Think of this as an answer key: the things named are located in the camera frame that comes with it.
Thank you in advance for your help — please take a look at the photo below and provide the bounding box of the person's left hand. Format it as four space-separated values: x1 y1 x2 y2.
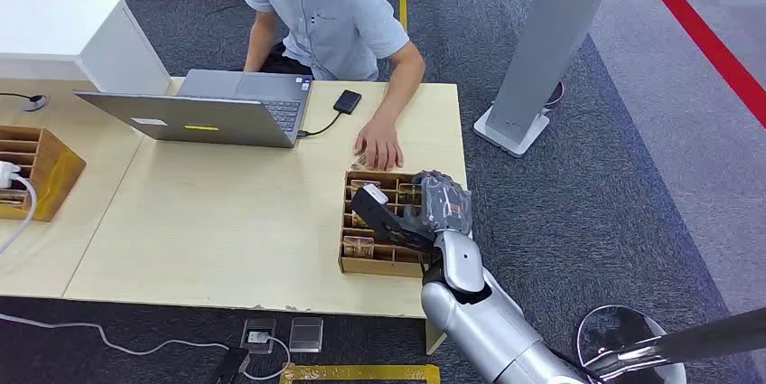
354 117 405 172

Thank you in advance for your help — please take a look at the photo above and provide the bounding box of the wooden slotted card box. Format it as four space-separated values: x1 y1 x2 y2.
338 170 434 279

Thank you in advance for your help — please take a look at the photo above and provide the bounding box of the person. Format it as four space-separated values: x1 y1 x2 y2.
242 0 427 172

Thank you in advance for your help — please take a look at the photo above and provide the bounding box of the black external drive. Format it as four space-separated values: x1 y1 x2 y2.
332 89 364 116

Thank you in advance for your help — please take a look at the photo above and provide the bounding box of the silver laptop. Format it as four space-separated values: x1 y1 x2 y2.
73 69 313 150

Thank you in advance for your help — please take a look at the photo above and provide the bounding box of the wooden desk leg panel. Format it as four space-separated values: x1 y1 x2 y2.
425 318 448 357

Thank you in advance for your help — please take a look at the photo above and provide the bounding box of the grey kiosk stand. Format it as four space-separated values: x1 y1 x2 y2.
472 0 624 159

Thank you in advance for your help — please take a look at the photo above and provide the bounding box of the grey floor cover plate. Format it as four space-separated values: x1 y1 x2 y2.
288 316 325 354

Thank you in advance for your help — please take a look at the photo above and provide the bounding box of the floor power socket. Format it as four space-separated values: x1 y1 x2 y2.
240 317 278 354

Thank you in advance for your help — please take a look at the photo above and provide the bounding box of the black power adapter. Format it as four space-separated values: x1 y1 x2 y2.
210 346 252 384

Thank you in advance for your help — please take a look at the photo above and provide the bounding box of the white cabinet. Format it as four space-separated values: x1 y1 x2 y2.
0 0 173 96

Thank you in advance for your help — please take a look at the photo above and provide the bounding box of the wooden slotted box yellow tape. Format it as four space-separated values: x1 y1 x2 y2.
0 125 88 223

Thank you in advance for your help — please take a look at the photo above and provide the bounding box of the red floor tape line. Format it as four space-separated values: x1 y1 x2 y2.
624 0 766 130

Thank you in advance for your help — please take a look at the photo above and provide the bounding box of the shiny metal bar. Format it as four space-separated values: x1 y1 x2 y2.
583 307 766 383

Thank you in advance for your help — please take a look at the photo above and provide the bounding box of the white power plug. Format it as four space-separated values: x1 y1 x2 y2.
0 160 23 191

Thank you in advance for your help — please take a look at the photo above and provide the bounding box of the black drive cable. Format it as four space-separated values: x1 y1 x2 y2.
296 110 343 139

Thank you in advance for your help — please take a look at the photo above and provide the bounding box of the black wrist camera pale box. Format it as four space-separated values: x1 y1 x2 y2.
350 183 439 253

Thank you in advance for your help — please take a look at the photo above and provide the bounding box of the white floor cable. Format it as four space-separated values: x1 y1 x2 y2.
0 312 293 382

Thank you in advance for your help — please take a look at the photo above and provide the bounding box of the white plug cable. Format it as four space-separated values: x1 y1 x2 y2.
0 173 39 255

